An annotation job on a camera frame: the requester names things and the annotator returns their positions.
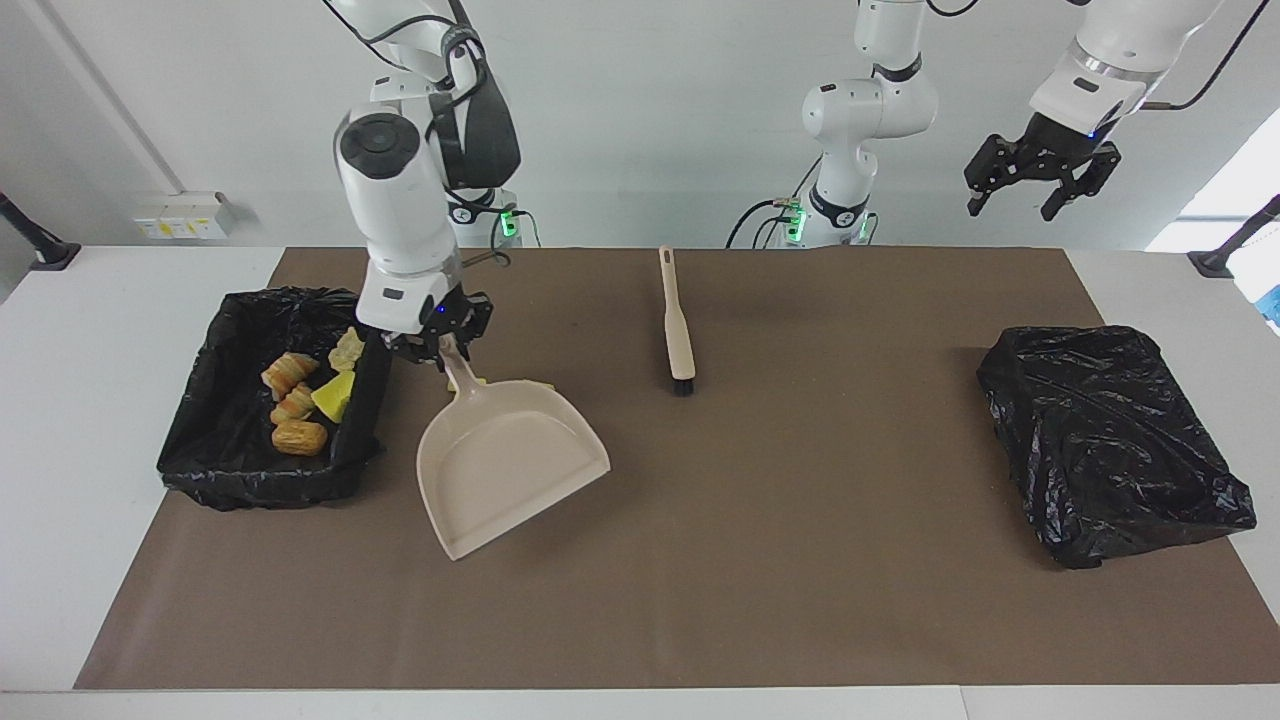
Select white wall socket box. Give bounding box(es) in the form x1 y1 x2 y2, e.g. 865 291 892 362
132 192 238 241

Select black stand with foot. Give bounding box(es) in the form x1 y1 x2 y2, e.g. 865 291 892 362
0 192 83 271
1187 193 1280 279

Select brown bread roll toy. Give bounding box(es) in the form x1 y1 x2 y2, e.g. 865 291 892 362
271 419 329 458

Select open bin black liner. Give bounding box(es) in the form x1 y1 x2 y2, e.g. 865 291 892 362
157 286 396 513

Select black base power cable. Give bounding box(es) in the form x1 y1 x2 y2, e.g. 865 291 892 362
725 150 826 249

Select beige brush black bristles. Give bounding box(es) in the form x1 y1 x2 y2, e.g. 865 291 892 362
658 245 697 397

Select yellow sponge wedge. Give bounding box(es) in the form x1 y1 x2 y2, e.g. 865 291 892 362
311 372 357 424

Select brown paper table mat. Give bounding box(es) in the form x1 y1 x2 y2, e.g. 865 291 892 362
73 247 1280 691

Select striped croissant toy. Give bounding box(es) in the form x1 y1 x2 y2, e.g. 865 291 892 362
261 351 321 401

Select small ridged pastry toy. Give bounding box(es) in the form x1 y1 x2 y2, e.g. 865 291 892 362
270 385 317 425

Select bin wrapped in black bag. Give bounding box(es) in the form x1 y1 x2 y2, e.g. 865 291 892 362
976 324 1258 571

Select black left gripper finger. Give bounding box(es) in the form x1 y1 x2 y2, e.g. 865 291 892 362
966 135 1023 217
1041 150 1121 221

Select beige plastic dustpan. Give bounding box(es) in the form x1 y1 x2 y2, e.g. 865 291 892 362
416 335 612 562

